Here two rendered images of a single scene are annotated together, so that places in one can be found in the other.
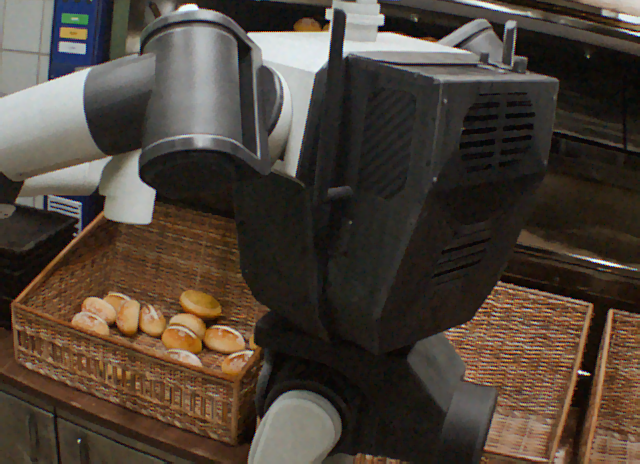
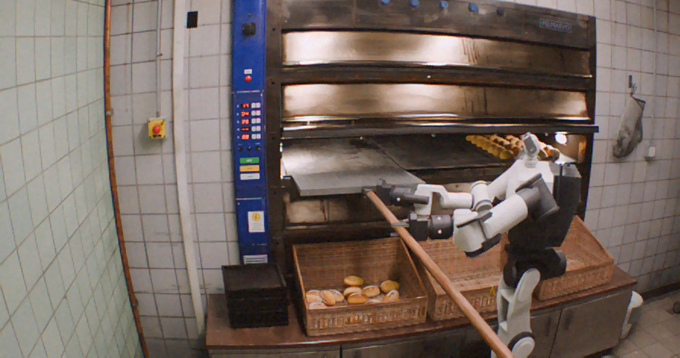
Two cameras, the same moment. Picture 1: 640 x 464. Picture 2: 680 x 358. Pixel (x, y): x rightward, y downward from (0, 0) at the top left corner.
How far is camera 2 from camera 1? 1.53 m
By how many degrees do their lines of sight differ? 28
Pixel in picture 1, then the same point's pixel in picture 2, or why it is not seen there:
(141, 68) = (536, 192)
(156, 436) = (398, 333)
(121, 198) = not seen: hidden behind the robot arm
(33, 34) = (215, 171)
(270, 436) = (524, 286)
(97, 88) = (528, 200)
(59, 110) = (520, 209)
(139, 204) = not seen: hidden behind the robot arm
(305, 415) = (534, 274)
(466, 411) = (561, 257)
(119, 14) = (274, 154)
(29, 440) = not seen: outside the picture
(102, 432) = (369, 344)
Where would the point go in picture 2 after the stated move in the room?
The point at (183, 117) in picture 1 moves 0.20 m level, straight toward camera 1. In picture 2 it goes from (552, 202) to (599, 215)
